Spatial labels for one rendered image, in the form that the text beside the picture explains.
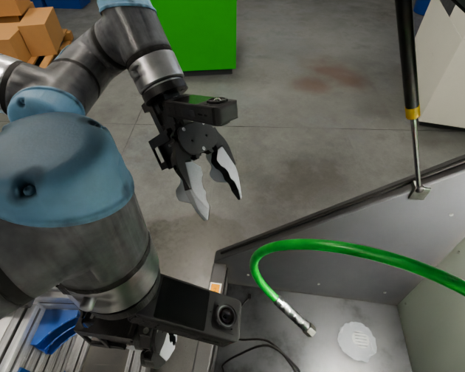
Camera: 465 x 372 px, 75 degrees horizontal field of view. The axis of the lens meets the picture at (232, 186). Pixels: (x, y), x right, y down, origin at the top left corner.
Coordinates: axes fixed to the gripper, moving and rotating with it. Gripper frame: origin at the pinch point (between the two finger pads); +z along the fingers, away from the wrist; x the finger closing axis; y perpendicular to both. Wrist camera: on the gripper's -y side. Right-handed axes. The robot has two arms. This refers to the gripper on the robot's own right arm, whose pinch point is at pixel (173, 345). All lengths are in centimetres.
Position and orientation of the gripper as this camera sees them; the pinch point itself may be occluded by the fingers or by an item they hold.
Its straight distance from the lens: 48.0
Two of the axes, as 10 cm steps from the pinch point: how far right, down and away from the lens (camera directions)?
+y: -9.9, -1.0, 0.9
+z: 0.0, 6.8, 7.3
